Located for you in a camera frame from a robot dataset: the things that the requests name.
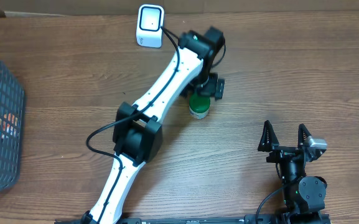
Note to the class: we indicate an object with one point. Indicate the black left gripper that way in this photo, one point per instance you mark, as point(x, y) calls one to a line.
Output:
point(216, 87)

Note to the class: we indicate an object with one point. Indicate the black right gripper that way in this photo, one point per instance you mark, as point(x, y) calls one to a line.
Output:
point(269, 143)

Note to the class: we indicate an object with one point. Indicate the green lid jar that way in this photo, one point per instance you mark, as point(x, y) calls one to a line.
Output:
point(199, 106)

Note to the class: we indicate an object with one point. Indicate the orange white small packet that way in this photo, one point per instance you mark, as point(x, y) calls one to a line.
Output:
point(8, 126)

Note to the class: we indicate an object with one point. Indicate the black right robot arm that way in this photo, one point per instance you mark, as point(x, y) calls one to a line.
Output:
point(303, 195)

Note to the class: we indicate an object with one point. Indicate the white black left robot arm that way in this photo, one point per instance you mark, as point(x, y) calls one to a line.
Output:
point(137, 134)

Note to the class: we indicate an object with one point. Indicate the white barcode scanner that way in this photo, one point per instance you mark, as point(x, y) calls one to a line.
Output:
point(148, 29)

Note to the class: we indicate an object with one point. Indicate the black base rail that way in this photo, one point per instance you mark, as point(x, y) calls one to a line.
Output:
point(247, 219)

